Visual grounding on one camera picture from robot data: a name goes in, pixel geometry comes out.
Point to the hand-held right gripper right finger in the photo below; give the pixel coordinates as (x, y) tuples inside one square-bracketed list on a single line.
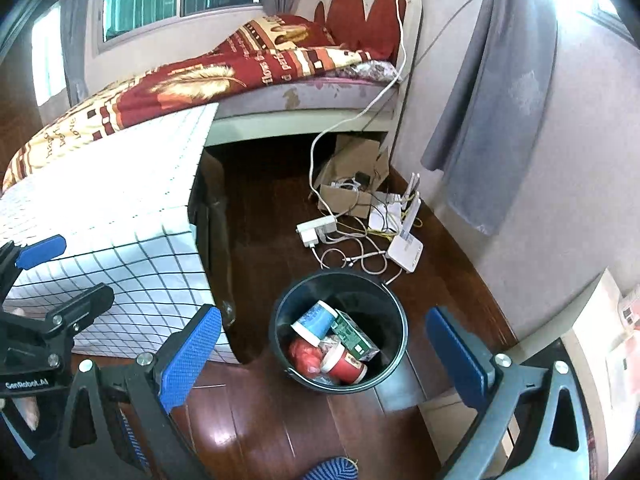
[(457, 355)]

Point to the printed paper sheets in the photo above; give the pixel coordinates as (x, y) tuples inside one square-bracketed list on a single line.
[(627, 310)]

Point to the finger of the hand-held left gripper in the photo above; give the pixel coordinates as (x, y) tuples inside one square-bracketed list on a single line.
[(42, 251), (85, 305)]

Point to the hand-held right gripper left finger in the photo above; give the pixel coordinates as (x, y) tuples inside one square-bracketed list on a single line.
[(190, 360)]

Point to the brown wooden door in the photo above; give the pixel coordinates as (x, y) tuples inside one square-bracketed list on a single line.
[(15, 130)]

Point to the red paper cup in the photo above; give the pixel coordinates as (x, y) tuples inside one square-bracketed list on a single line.
[(345, 367)]

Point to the grey mattress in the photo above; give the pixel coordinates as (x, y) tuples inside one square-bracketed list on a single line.
[(310, 95)]

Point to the bed with red-yellow blanket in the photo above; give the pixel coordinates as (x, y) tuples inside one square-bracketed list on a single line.
[(200, 75)]

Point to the red plastic bag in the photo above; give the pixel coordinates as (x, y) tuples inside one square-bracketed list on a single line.
[(302, 355)]

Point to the black round bin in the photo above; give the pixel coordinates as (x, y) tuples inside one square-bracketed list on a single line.
[(380, 310)]

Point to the floral pillow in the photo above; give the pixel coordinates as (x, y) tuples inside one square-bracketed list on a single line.
[(370, 69)]

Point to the crumpled white paper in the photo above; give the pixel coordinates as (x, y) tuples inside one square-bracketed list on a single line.
[(382, 217)]

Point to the person's left hand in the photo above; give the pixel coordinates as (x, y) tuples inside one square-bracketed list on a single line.
[(27, 410)]

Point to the green carton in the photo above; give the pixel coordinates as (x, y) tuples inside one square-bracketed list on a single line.
[(355, 337)]

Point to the blue striped slipper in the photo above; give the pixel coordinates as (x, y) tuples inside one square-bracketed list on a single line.
[(330, 467), (127, 440)]

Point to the white router with antennas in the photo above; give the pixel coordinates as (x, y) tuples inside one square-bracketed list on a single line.
[(405, 252)]

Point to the narrow bright window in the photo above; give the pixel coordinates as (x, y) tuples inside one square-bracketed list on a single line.
[(50, 55)]

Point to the cardboard box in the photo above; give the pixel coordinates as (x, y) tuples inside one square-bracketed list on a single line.
[(345, 200)]

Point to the white power strip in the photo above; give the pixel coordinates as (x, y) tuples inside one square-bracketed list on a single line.
[(315, 230)]

